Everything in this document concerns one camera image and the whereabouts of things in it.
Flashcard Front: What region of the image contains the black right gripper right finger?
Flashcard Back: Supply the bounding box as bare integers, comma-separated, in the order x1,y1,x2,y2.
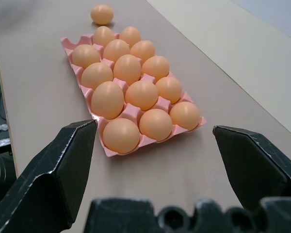
212,125,291,211

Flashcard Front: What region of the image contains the black cable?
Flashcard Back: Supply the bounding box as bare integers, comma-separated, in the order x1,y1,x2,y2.
0,92,6,121

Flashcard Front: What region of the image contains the pink egg tray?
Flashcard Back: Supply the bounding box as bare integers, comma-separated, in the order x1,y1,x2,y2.
60,33,208,158

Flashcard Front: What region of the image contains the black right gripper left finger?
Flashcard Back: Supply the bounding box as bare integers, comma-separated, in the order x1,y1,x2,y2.
0,119,98,233

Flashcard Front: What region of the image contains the brown egg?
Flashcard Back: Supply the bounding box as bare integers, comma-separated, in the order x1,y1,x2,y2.
91,81,125,120
72,44,101,70
130,40,156,64
113,54,142,86
102,118,141,154
169,101,201,131
93,26,115,48
125,80,159,111
119,26,142,48
103,39,131,63
155,76,183,105
81,62,114,90
90,4,114,25
139,108,173,142
141,55,170,82

